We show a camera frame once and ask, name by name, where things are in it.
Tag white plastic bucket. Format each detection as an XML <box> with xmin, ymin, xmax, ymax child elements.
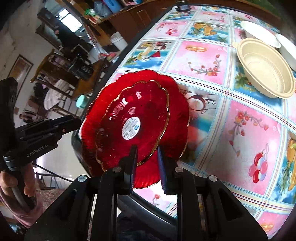
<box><xmin>110</xmin><ymin>32</ymin><xmax>127</xmax><ymax>51</ymax></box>

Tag white bowl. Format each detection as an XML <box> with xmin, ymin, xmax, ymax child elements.
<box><xmin>240</xmin><ymin>21</ymin><xmax>281</xmax><ymax>48</ymax></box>
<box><xmin>275</xmin><ymin>34</ymin><xmax>296</xmax><ymax>71</ymax></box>

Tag small black jar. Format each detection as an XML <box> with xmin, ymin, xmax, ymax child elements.
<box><xmin>176</xmin><ymin>0</ymin><xmax>191</xmax><ymax>12</ymax></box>

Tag person's left hand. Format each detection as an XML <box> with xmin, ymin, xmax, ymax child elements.
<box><xmin>0</xmin><ymin>163</ymin><xmax>37</xmax><ymax>198</ymax></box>

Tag dark wooden chair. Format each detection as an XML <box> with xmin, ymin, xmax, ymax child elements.
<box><xmin>30</xmin><ymin>48</ymin><xmax>107</xmax><ymax>118</ymax></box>

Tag black box on chair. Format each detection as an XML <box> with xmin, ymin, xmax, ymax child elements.
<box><xmin>68</xmin><ymin>54</ymin><xmax>94</xmax><ymax>81</ymax></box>

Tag wooden cabinet counter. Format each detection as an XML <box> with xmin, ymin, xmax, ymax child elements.
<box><xmin>98</xmin><ymin>1</ymin><xmax>282</xmax><ymax>43</ymax></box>

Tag large beige ribbed bowl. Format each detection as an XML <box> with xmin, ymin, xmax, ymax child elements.
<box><xmin>232</xmin><ymin>38</ymin><xmax>295</xmax><ymax>99</ymax></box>

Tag small red gold-rimmed plate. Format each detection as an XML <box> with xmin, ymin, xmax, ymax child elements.
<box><xmin>95</xmin><ymin>80</ymin><xmax>170</xmax><ymax>170</ymax></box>

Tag blue water jug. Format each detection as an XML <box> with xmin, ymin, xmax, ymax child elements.
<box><xmin>103</xmin><ymin>0</ymin><xmax>122</xmax><ymax>14</ymax></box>

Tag colourful patterned tablecloth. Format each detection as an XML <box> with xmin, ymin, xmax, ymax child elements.
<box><xmin>108</xmin><ymin>5</ymin><xmax>295</xmax><ymax>240</ymax></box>

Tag teal cup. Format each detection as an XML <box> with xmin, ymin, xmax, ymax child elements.
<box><xmin>76</xmin><ymin>95</ymin><xmax>89</xmax><ymax>108</ymax></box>

